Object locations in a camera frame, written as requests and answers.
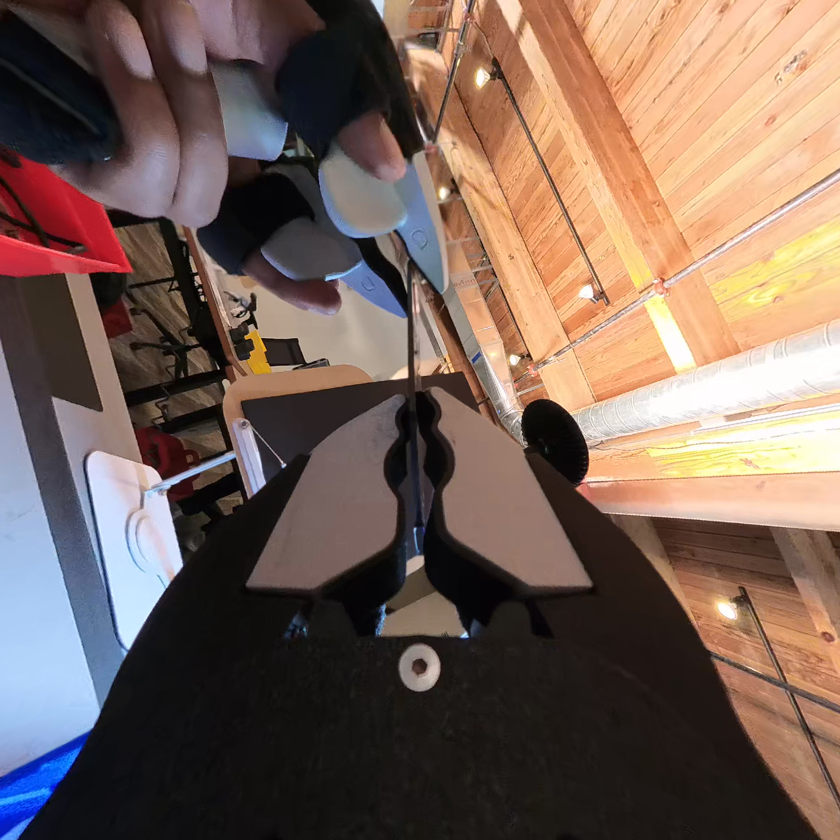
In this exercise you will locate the wooden top desk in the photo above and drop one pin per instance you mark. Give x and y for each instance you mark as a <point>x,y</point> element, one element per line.
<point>210,295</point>

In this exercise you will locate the black floor lamp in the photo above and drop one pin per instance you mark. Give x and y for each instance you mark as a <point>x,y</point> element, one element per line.
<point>558,439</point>

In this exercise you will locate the silver round air duct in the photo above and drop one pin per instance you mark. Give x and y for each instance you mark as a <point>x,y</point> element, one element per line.
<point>722,380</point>

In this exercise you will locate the blue plastic bin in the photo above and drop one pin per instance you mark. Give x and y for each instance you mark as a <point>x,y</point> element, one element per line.
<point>33,794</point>

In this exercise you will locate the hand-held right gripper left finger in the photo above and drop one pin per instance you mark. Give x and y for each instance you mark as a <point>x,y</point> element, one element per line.
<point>328,518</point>

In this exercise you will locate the dark plate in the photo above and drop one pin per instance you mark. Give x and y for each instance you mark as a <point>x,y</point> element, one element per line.
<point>413,341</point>

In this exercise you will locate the yellow tool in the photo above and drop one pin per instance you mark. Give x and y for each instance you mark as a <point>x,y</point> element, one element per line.
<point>254,351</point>

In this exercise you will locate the red fabric bin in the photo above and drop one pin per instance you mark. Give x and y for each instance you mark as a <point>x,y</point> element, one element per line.
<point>164,459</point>
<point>117,318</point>

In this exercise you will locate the person's left hand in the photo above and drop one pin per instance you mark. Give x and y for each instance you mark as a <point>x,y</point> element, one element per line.
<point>164,131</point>

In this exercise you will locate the silver rectangular air duct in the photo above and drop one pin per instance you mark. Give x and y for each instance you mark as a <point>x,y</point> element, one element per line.
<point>489,367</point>

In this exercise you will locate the red plastic tray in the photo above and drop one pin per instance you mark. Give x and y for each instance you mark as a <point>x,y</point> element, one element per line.
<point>79,223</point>

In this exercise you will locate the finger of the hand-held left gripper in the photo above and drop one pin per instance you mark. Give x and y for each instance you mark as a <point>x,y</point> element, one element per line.
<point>380,282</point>
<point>426,229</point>

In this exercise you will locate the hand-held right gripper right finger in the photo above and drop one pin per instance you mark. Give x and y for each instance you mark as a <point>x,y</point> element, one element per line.
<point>505,518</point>

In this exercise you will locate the black panel on white stand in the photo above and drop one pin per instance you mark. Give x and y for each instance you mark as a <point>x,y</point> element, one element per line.
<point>315,413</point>

